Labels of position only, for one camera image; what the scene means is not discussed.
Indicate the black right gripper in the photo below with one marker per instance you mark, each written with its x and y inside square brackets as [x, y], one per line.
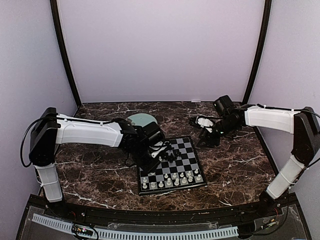
[209, 139]

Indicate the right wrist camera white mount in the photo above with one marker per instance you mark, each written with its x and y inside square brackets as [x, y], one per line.
[201, 122]

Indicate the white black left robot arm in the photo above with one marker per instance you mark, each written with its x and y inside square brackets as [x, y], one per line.
[143, 143]

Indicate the pale green flower plate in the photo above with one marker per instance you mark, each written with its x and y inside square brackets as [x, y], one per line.
[141, 119]

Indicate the black frame post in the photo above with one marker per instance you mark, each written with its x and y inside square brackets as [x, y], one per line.
[259, 51]
[63, 51]

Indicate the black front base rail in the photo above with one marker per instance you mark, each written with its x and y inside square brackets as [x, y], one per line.
[241, 214]

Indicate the white slotted cable duct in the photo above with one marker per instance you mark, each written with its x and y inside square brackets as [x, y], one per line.
[131, 232]

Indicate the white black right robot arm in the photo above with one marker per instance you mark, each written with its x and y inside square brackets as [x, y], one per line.
[300, 125]

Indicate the black grey chessboard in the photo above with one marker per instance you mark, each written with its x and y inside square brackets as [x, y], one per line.
[188, 161]

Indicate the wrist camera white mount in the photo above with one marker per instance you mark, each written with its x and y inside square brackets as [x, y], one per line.
[201, 122]
[159, 147]

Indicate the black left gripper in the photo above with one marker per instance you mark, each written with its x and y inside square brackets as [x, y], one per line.
[150, 168]

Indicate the left black frame post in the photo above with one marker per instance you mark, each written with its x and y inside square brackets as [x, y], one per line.
[63, 51]

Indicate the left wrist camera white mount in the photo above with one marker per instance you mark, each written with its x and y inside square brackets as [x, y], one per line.
[159, 147]

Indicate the black chess pieces pile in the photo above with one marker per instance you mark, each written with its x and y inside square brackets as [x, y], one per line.
[170, 155]

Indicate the right black frame post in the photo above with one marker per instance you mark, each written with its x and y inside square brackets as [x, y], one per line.
[259, 51]

